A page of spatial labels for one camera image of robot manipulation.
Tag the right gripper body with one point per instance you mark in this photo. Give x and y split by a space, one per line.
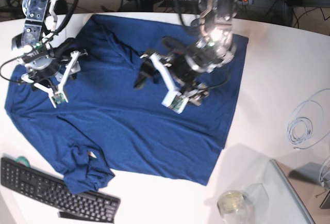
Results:
43 65

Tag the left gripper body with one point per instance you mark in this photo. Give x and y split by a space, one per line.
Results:
185 69

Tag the dark blue t-shirt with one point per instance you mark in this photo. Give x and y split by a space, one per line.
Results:
109 125

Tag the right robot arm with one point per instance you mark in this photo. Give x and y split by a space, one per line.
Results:
33 49

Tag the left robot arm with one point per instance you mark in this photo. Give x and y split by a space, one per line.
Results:
213 48

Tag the green tape roll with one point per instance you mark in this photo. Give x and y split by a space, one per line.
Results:
23 161

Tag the black computer keyboard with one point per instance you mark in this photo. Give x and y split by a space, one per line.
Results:
52 191

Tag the clear tape roll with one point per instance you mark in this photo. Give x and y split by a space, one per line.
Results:
230 202

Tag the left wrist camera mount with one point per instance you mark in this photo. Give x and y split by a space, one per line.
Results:
176 98

